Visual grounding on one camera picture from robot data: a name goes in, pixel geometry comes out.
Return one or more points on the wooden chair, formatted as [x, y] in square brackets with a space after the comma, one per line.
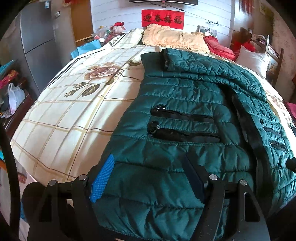
[275, 59]

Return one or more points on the magenta cloth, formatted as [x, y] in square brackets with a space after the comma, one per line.
[291, 107]

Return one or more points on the framed photo on headboard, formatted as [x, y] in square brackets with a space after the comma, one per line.
[207, 31]

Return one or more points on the dark green puffer jacket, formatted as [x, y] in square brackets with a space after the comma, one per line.
[146, 211]

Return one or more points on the red heart cushion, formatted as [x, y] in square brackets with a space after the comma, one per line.
[216, 48]

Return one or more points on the floral plaid bed quilt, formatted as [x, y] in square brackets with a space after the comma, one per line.
[101, 104]

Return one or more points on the beige ruffled pillow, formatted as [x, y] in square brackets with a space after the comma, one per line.
[157, 35]

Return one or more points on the grey refrigerator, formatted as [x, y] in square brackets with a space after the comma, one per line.
[31, 43]

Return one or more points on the white pillow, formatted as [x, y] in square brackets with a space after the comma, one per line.
[257, 62]

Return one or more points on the blue paper bag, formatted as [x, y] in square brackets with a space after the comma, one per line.
[95, 44]

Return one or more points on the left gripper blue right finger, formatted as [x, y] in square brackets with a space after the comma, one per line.
[197, 177]

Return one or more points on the white plastic bag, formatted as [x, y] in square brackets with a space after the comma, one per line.
[16, 97]

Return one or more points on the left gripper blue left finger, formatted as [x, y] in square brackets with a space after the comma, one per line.
[99, 176]

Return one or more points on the pig plush toy red hat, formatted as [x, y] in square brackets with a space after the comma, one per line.
[117, 29]

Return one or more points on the wall mounted television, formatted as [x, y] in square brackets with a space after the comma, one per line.
[187, 2]

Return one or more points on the red banner with characters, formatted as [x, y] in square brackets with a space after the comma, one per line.
[172, 19]

